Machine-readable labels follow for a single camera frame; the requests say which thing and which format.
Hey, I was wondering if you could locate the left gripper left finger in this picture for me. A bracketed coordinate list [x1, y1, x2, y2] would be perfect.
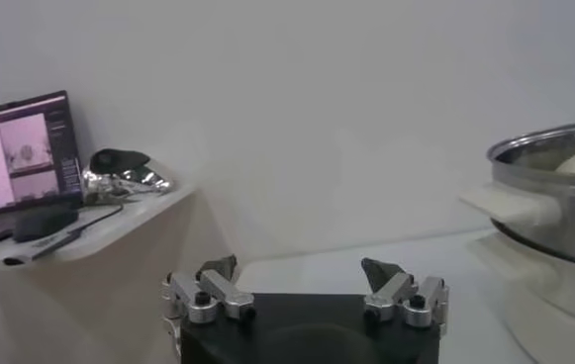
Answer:
[160, 254, 257, 325]

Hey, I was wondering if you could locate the white side desk with mouse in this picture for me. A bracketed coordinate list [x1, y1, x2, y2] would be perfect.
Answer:
[0, 185, 199, 364]

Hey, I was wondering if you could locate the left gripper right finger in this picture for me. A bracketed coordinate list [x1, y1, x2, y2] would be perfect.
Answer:
[360, 256, 450, 330]

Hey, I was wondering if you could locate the white electric cooker base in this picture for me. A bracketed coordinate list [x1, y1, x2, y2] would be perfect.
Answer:
[467, 229, 575, 364]

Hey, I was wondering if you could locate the thin black desk cable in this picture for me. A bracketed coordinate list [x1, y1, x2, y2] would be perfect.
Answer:
[68, 202, 126, 236]

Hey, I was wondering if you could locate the black laptop with pink screen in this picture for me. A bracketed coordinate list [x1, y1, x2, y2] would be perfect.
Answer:
[0, 89, 84, 251]

